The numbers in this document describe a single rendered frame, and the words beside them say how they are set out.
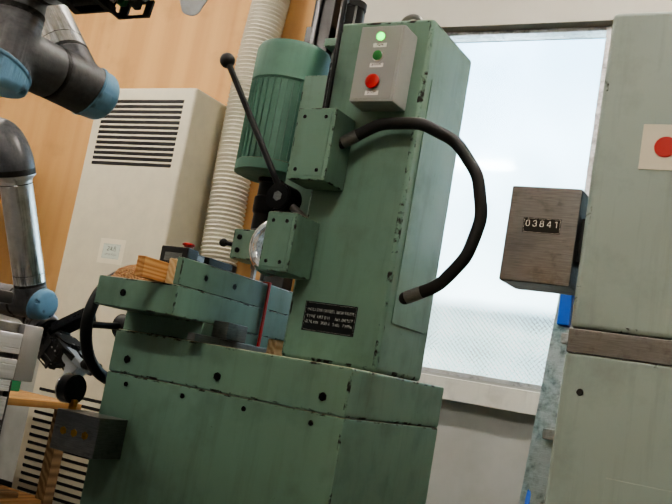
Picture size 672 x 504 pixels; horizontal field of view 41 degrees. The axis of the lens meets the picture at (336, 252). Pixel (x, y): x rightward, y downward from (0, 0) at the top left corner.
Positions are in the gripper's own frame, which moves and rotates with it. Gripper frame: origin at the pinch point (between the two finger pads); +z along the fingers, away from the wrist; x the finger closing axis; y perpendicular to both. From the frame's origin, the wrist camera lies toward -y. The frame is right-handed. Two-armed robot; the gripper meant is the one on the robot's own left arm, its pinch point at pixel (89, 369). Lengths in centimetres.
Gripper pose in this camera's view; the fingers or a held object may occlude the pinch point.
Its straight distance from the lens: 225.2
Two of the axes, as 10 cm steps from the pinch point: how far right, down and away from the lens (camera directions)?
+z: 6.5, 5.3, -5.5
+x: -4.8, -2.8, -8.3
